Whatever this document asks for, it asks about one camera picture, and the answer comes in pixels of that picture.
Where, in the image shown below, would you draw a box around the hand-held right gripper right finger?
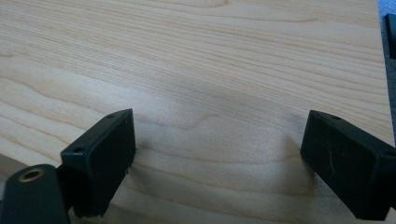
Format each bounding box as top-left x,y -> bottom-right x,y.
299,109 -> 396,221

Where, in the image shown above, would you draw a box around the black metal stand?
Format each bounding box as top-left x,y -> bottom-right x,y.
384,13 -> 396,60

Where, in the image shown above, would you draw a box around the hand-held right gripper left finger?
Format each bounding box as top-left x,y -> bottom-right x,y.
60,108 -> 137,219

